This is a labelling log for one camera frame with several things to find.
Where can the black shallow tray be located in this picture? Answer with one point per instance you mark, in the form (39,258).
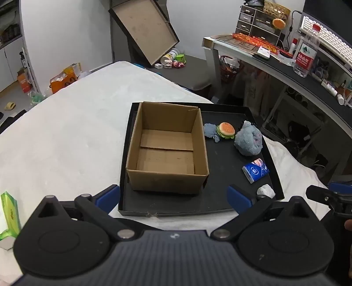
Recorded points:
(225,165)

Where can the brown patterned board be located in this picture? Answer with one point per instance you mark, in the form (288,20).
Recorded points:
(233,42)

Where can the small blue denim plush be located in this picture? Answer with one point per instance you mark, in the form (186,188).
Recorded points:
(210,130)

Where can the small orange carton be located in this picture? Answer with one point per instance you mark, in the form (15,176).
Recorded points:
(24,82)

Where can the green plastic bag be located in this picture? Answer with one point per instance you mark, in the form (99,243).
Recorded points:
(37,98)

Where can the white phone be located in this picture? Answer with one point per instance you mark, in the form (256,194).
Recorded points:
(264,52)

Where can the grey-blue fluffy plush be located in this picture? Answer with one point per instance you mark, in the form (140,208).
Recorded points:
(247,140)

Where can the small green toy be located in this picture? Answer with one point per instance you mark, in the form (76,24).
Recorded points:
(180,58)

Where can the small pink toys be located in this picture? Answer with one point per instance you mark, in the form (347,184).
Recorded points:
(178,65)

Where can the white plastic bag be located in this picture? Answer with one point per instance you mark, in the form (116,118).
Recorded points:
(258,88)

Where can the clear water bottle red cap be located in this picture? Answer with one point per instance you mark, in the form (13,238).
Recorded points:
(305,55)

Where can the person's right hand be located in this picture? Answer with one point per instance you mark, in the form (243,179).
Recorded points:
(348,225)

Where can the yellow slipper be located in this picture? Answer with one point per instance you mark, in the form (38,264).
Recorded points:
(10,106)

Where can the white cabinet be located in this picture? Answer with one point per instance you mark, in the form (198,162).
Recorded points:
(11,55)

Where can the leaning black box lid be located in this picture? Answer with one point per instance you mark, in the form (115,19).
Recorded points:
(145,27)

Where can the white metal rack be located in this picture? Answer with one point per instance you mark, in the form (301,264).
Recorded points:
(277,110)

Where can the blue tissue packet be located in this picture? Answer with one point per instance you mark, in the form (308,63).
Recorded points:
(255,170)

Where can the round orange plush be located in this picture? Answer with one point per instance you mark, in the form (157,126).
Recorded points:
(278,23)

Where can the woven bamboo basket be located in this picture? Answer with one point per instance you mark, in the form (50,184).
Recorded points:
(275,9)

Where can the orange paper bag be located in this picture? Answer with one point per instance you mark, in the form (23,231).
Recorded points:
(66,79)

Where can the burger plush toy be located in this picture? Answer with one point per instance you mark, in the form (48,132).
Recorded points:
(226,129)

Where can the white and pink toy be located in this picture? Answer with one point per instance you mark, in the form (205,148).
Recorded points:
(168,63)

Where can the colourful snack packets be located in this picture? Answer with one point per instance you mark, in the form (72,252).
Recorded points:
(170,56)

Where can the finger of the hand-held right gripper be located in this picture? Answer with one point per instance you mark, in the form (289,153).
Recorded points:
(316,194)
(341,187)

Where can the white keyboard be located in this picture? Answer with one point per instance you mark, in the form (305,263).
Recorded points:
(330,35)

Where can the black top desk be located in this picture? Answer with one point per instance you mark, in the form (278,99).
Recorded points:
(302,79)

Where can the dark cloth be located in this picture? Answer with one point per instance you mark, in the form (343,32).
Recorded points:
(12,119)

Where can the brown cardboard box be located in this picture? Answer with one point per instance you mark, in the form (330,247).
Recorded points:
(165,154)

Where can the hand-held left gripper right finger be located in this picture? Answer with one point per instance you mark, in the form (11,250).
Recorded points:
(239,199)

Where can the long red box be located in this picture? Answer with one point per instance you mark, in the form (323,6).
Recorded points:
(247,38)

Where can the grey drawer organizer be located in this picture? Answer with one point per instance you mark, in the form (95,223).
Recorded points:
(255,22)

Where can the green tissue pack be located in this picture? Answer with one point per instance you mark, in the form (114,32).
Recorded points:
(9,217)

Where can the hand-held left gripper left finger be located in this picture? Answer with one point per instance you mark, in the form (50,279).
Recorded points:
(108,196)

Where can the white charger plug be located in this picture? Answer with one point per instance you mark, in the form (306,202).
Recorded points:
(158,66)

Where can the white pill bottle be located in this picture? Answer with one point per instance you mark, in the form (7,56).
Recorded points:
(340,99)

